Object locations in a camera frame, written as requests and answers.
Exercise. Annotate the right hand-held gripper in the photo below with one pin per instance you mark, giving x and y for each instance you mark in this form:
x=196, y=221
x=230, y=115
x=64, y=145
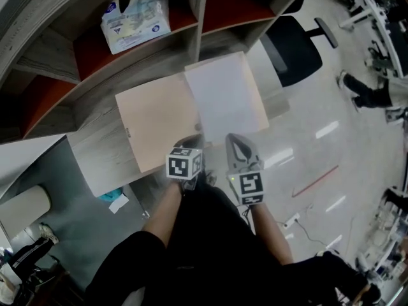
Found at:
x=252, y=185

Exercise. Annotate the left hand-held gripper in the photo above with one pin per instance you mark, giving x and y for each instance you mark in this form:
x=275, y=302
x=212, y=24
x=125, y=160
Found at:
x=178, y=166

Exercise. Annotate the white sheet of paper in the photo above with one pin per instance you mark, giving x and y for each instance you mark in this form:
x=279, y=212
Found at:
x=223, y=100

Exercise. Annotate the person's left forearm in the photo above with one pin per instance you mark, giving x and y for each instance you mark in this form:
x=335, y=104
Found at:
x=165, y=212

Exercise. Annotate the person's right forearm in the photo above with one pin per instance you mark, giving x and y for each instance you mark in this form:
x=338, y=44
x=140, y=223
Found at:
x=271, y=234

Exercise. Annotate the white power strip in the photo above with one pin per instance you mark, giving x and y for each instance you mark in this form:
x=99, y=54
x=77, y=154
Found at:
x=291, y=221

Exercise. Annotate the red floor tape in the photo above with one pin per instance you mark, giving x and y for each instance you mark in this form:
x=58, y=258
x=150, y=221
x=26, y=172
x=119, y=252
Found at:
x=315, y=179

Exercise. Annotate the small white paper slip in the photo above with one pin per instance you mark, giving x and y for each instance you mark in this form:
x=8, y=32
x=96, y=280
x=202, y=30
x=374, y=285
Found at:
x=118, y=204

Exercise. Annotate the teal cloth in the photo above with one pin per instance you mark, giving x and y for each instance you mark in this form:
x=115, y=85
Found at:
x=111, y=193

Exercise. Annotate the person's black clothing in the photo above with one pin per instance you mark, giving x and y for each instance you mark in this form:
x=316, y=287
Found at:
x=207, y=260

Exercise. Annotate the black office chair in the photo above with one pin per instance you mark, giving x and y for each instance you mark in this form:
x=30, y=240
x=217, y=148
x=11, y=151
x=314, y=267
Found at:
x=296, y=56

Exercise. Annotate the white tissue pack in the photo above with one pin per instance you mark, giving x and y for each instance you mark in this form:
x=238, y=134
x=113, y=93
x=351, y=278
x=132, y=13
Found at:
x=137, y=21

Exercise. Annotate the white cylinder bin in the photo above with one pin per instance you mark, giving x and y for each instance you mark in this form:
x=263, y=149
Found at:
x=22, y=209

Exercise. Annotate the wooden shelf unit red backed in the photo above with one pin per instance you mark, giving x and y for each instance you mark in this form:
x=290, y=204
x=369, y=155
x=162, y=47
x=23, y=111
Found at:
x=57, y=43

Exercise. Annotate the white office desk row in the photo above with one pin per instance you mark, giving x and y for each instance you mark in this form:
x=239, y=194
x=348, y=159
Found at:
x=387, y=21

